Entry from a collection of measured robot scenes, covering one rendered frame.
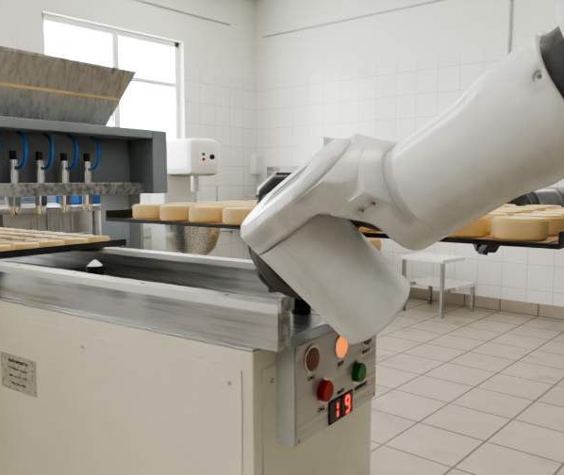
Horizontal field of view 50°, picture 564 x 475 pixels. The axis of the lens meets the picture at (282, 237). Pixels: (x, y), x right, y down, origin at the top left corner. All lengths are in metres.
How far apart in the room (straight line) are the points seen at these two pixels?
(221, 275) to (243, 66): 5.48
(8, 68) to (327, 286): 1.08
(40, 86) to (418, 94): 4.41
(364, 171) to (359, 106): 5.48
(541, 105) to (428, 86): 5.19
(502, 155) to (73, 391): 0.87
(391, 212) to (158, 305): 0.58
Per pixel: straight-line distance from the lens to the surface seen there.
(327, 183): 0.37
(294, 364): 0.81
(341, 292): 0.42
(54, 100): 1.48
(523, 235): 0.59
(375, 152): 0.39
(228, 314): 0.81
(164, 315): 0.90
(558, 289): 5.10
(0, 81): 1.41
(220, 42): 6.40
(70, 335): 1.06
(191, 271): 1.25
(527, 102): 0.32
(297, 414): 0.84
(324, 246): 0.42
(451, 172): 0.35
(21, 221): 4.36
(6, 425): 1.28
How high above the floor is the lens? 1.05
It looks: 5 degrees down
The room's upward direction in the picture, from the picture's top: straight up
